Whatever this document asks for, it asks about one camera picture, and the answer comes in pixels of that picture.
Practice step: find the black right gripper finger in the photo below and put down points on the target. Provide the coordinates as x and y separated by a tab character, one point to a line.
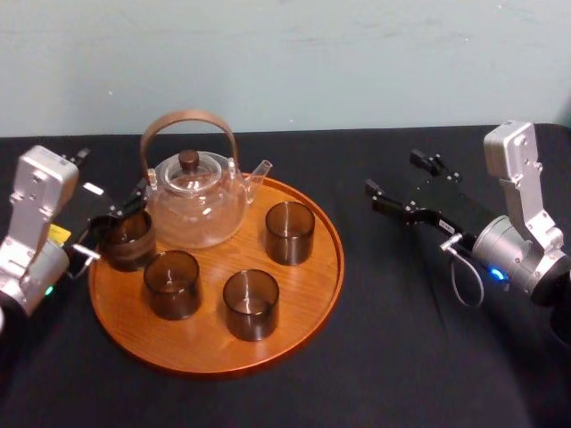
397	207
430	164

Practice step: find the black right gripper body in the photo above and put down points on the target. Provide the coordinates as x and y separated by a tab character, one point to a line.
450	205

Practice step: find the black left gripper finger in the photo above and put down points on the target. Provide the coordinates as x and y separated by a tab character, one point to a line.
134	200
80	157

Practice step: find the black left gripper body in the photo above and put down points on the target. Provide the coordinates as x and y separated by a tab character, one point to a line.
85	209

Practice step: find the brown glass cup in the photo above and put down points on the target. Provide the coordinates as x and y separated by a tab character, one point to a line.
290	241
250	316
131	252
173	294

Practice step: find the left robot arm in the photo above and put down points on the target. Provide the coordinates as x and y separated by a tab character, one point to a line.
33	214

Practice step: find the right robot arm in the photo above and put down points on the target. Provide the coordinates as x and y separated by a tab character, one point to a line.
517	232

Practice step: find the round wooden tray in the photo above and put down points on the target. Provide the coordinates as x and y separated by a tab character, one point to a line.
209	343

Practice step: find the glass lid with wooden knob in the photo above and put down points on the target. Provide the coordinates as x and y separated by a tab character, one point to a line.
188	167

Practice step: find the black table cloth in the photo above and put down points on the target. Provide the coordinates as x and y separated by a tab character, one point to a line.
392	356

